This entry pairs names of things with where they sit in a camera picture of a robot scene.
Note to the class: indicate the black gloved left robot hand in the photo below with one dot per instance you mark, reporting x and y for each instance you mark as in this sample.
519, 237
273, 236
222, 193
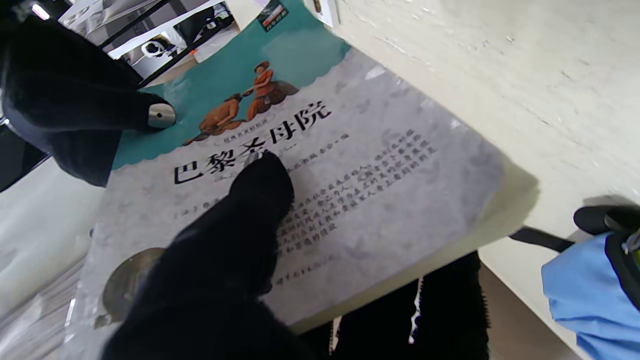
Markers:
215, 280

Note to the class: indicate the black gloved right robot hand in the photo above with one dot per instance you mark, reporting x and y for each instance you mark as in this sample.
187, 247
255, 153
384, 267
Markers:
65, 100

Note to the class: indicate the teal and white cover book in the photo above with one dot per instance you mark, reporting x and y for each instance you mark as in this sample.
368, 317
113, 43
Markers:
375, 200

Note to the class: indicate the purple and white cover book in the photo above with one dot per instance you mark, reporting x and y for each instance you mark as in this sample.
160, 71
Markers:
324, 11

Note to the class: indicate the blue and yellow school bag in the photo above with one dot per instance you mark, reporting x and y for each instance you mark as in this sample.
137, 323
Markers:
590, 290

